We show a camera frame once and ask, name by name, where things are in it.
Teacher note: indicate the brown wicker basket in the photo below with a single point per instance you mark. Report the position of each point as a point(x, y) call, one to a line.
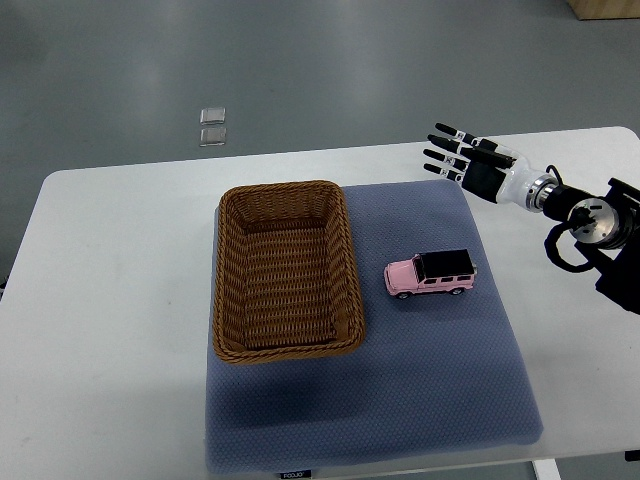
point(286, 285)

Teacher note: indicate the blue-grey quilted mat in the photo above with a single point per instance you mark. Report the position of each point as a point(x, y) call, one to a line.
point(435, 373)

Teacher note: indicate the white table leg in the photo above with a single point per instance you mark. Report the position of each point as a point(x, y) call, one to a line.
point(546, 469)

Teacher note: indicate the wooden box corner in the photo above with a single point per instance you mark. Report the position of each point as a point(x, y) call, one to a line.
point(605, 9)

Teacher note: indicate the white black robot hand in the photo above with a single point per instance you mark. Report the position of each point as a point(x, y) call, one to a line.
point(493, 172)

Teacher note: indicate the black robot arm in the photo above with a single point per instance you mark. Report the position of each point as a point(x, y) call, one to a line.
point(591, 233)

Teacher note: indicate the upper floor plate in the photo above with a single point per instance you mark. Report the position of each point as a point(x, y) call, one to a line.
point(212, 115)

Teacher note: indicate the pink toy car black roof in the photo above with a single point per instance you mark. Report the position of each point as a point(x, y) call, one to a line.
point(448, 271)

